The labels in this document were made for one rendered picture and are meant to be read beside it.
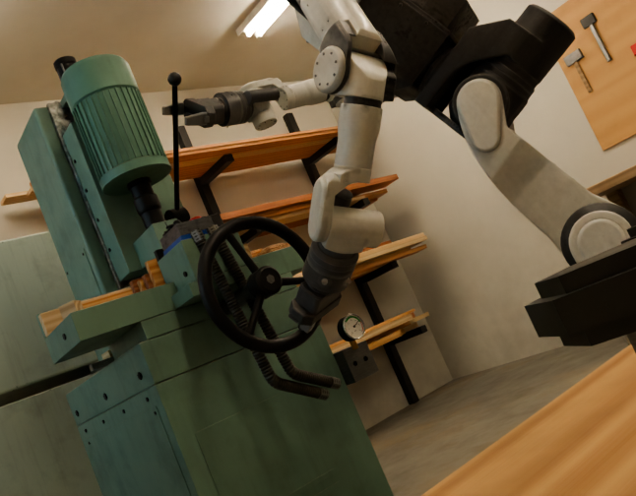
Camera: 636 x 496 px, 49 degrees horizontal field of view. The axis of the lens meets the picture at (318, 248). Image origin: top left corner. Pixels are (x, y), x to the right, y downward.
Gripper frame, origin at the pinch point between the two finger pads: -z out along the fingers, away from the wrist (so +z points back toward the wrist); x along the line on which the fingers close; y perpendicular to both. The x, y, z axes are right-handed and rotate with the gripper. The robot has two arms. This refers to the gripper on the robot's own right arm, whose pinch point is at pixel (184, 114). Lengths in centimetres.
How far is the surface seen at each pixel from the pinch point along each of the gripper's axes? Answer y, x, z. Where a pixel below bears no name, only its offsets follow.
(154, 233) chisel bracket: 23.0, 14.5, -17.5
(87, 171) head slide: 15.1, -12.2, -21.1
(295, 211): 127, -169, 187
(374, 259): 160, -135, 232
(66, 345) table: 35, 30, -47
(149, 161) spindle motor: 8.1, 6.9, -14.0
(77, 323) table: 27, 35, -46
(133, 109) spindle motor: -1.9, -3.2, -12.2
